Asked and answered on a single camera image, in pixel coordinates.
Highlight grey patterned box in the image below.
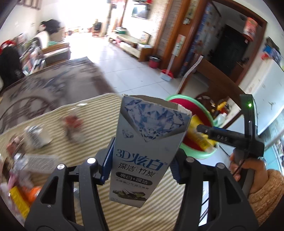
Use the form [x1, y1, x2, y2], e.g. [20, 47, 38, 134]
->
[13, 153, 59, 174]

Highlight orange sweater right forearm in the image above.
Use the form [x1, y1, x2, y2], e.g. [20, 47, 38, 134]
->
[248, 169, 283, 225]

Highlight wooden tv cabinet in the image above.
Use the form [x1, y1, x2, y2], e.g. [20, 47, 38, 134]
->
[116, 34, 153, 62]

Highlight striped beige table cloth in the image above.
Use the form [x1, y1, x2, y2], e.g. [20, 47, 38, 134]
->
[0, 92, 209, 231]

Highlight red green trash bin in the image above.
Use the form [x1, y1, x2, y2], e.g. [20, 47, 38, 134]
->
[166, 94, 219, 159]

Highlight wooden chair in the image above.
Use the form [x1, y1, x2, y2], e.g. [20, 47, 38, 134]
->
[176, 55, 244, 115]

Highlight red floor waste bin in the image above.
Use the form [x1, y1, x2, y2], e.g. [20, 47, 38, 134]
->
[148, 55, 161, 69]

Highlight grey toothpaste box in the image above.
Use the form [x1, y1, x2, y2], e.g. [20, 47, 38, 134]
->
[109, 95, 192, 208]

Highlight wall television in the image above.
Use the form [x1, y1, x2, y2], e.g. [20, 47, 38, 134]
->
[131, 5, 150, 19]

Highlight yellow tea drink carton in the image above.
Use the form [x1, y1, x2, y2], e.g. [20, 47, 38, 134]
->
[187, 115, 216, 154]

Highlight orange snack wrapper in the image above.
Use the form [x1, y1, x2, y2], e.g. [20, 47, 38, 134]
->
[9, 186, 42, 219]

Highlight right hand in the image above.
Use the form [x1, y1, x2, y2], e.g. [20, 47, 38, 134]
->
[228, 152, 269, 194]

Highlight white black printed wrapper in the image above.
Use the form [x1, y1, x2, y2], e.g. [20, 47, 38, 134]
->
[24, 126, 53, 149]

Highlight patterned glass table cover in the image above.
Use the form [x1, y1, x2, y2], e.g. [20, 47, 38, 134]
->
[1, 57, 114, 132]

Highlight red white wrapper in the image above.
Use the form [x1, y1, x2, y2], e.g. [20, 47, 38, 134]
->
[61, 115, 85, 143]

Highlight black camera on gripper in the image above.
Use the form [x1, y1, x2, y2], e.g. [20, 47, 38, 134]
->
[240, 94, 258, 139]

